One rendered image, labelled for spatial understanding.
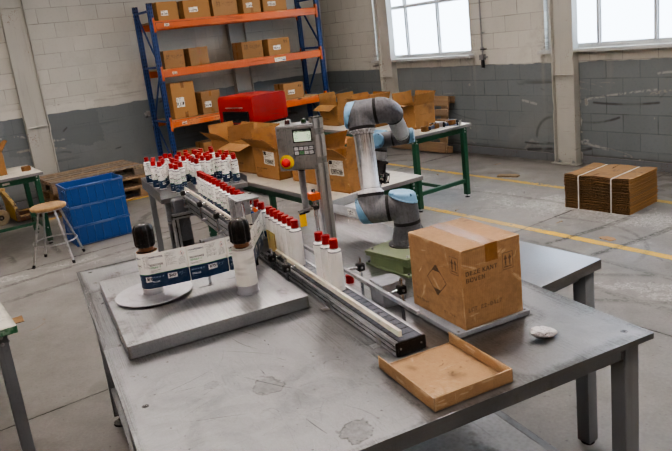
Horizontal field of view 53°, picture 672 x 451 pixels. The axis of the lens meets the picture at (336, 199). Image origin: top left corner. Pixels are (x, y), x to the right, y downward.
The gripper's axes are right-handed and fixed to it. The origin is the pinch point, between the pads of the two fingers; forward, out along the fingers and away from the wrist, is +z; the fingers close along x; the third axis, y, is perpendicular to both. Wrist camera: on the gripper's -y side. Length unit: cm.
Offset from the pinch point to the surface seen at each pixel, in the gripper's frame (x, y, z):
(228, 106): 195, -481, -64
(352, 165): 59, -86, -13
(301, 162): -67, 26, -18
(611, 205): 335, -48, 11
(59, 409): -116, -115, 129
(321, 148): -61, 31, -24
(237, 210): -73, -12, 7
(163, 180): -22, -196, 8
